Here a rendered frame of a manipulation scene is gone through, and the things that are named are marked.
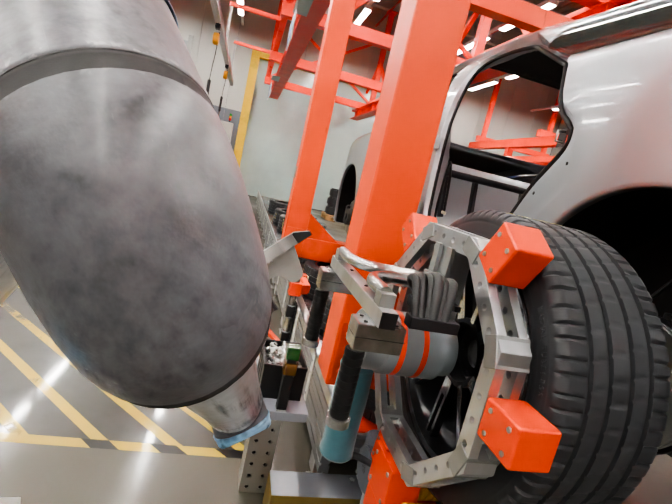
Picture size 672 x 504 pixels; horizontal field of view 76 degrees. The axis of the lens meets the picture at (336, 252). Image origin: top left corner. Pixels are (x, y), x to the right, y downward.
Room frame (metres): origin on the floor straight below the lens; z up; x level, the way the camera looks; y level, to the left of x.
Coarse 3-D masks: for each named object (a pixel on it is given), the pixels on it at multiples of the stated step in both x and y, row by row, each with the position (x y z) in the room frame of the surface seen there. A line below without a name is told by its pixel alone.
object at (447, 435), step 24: (480, 336) 0.89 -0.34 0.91; (528, 336) 0.74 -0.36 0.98; (480, 360) 0.87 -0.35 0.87; (408, 384) 1.10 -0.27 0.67; (432, 384) 1.12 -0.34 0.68; (456, 384) 0.93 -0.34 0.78; (432, 408) 1.07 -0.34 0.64; (456, 408) 1.09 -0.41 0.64; (432, 432) 0.97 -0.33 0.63; (456, 432) 0.88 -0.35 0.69; (432, 456) 0.90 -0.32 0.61
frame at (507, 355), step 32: (416, 256) 1.07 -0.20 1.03; (480, 288) 0.76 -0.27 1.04; (512, 288) 0.76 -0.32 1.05; (480, 320) 0.74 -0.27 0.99; (512, 320) 0.72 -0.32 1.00; (512, 352) 0.67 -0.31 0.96; (384, 384) 1.07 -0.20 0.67; (480, 384) 0.69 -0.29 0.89; (512, 384) 0.68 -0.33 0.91; (384, 416) 1.01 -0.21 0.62; (480, 416) 0.66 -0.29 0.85; (416, 448) 0.90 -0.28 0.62; (480, 448) 0.67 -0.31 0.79; (416, 480) 0.79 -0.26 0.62; (448, 480) 0.76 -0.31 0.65
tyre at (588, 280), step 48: (576, 240) 0.86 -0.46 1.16; (528, 288) 0.77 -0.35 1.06; (576, 288) 0.73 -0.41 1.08; (624, 288) 0.77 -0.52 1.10; (576, 336) 0.67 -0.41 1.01; (624, 336) 0.70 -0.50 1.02; (528, 384) 0.70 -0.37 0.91; (576, 384) 0.65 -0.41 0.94; (624, 384) 0.67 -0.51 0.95; (576, 432) 0.64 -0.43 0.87; (624, 432) 0.66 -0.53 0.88; (480, 480) 0.74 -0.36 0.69; (528, 480) 0.65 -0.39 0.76; (576, 480) 0.65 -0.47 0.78; (624, 480) 0.68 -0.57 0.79
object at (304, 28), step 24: (288, 0) 6.54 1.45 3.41; (576, 0) 4.38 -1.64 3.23; (600, 0) 4.30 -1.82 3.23; (624, 0) 4.15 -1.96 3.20; (312, 24) 5.89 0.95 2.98; (480, 24) 7.37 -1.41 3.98; (288, 48) 7.30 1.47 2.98; (360, 48) 13.02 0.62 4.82; (384, 48) 7.05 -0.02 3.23; (480, 48) 7.32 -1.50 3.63; (288, 72) 9.10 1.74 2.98; (312, 72) 9.80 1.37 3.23; (480, 72) 6.27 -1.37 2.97; (504, 72) 6.03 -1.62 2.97; (336, 96) 12.88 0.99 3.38
